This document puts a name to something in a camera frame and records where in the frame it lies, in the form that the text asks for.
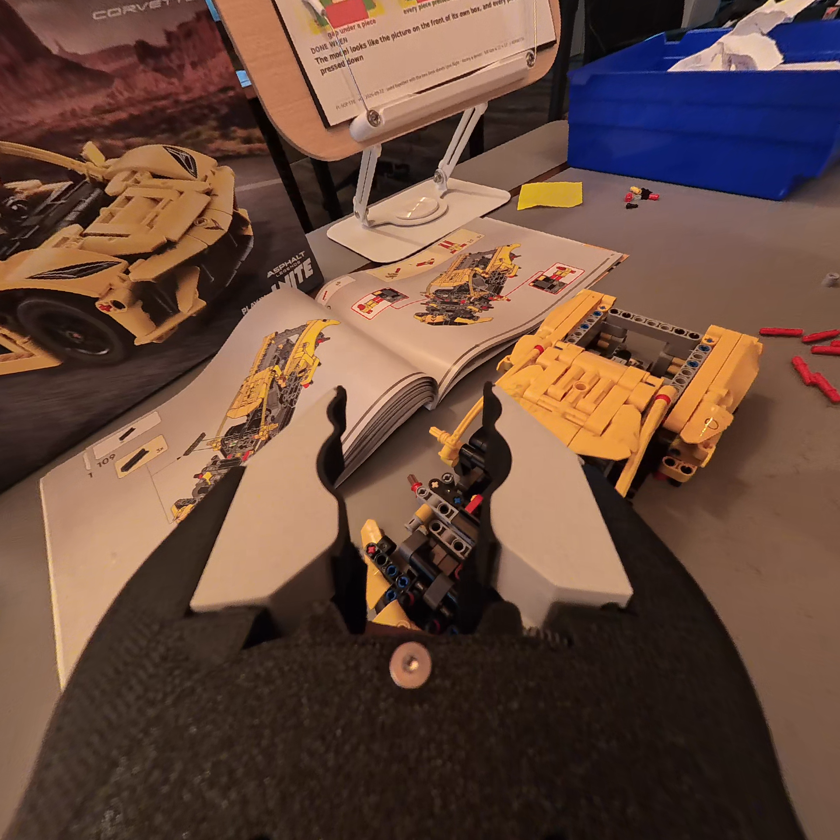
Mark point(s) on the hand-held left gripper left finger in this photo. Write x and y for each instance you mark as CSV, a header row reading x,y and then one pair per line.
x,y
282,525

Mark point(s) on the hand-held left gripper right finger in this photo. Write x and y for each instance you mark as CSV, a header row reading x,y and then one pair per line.
x,y
558,525

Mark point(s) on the yellow brick toy car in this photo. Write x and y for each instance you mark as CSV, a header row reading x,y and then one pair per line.
x,y
590,380

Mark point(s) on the open instruction booklet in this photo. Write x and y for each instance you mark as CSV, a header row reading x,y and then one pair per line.
x,y
459,308

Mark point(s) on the instruction sheet on stand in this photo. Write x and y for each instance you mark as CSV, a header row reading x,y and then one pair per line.
x,y
407,223

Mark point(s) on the yellow paper note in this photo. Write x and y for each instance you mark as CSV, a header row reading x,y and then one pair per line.
x,y
550,196

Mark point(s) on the toy car set box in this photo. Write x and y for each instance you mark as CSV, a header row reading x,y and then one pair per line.
x,y
131,229

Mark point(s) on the blue plastic bin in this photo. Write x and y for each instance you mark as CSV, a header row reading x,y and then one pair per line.
x,y
689,131

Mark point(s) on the printed instruction sheet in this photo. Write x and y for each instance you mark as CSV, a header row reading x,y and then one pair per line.
x,y
420,72

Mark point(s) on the crumpled white paper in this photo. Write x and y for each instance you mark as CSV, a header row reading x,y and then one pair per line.
x,y
741,46

